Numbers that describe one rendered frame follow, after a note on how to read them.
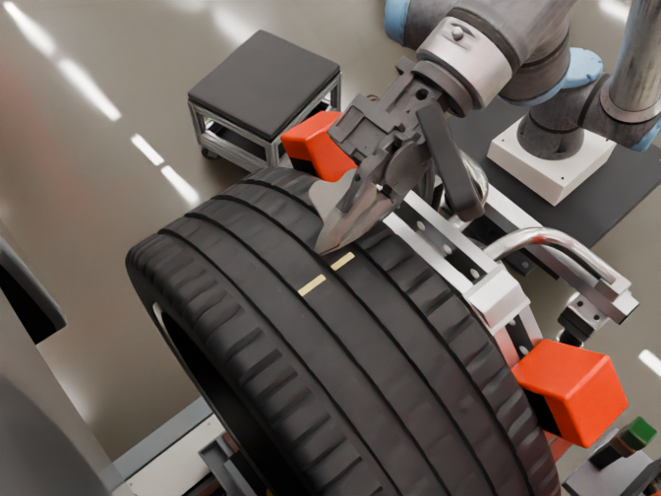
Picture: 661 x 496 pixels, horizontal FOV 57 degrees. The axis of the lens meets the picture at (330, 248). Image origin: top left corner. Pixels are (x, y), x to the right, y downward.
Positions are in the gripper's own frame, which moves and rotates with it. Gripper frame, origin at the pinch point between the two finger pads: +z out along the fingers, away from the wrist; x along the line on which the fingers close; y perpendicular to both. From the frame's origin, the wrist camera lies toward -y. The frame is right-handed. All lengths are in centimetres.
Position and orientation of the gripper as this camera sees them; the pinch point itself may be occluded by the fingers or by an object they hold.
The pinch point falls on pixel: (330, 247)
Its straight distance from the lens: 61.6
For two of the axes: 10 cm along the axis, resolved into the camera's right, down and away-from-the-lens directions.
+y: -6.4, -6.0, 4.8
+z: -6.5, 7.6, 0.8
